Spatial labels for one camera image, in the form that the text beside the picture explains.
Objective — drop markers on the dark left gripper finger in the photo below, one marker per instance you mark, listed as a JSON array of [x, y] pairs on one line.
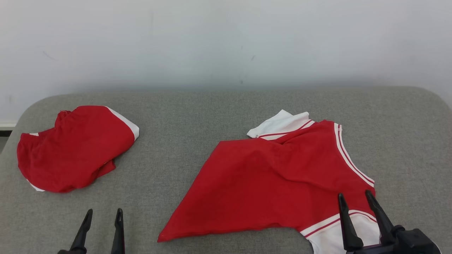
[[82, 233], [118, 233]]

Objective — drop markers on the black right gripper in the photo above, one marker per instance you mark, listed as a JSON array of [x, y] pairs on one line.
[[409, 243]]

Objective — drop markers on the red white numbered jersey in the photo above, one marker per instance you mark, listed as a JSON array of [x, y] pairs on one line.
[[265, 183]]

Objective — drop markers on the red shorts with white band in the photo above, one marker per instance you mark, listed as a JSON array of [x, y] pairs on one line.
[[74, 151]]

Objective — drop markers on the grey fabric sofa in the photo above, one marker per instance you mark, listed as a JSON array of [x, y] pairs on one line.
[[176, 148]]

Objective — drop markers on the white wall skirting board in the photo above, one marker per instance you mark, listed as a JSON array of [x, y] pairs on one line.
[[7, 125]]

